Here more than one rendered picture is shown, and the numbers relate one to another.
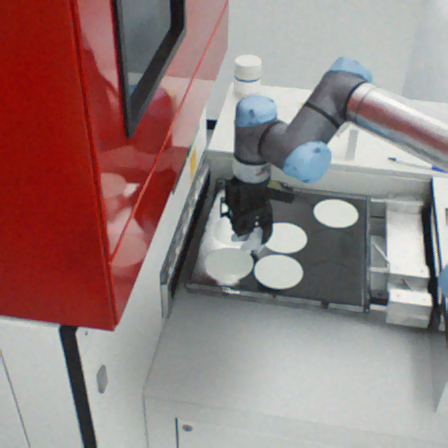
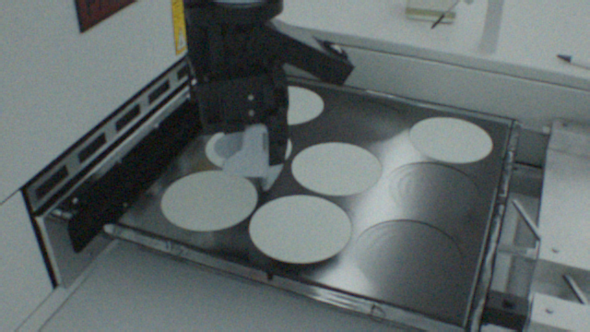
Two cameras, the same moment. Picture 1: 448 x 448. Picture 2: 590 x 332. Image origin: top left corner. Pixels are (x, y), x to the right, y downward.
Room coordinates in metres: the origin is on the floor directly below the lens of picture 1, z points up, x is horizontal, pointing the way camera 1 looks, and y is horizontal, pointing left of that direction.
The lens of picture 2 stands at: (0.54, -0.22, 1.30)
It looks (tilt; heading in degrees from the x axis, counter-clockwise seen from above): 35 degrees down; 13
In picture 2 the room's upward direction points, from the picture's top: straight up
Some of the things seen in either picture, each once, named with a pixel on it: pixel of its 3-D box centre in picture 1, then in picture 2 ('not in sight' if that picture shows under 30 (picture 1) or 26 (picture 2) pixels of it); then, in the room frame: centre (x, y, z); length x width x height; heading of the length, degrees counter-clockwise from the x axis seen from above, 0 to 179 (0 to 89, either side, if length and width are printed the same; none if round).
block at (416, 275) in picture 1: (408, 274); (577, 266); (0.99, -0.39, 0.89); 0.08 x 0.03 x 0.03; 80
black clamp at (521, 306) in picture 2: (379, 297); (506, 309); (0.92, -0.32, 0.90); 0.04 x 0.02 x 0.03; 80
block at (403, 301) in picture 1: (409, 301); (574, 327); (0.91, -0.38, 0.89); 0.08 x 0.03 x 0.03; 80
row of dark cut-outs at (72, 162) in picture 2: (185, 208); (157, 91); (1.12, 0.07, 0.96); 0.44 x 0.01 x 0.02; 170
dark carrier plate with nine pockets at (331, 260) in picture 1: (283, 238); (336, 169); (1.09, -0.14, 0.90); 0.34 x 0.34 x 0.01; 80
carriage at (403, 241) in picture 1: (404, 259); (572, 238); (1.07, -0.40, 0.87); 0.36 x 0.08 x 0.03; 170
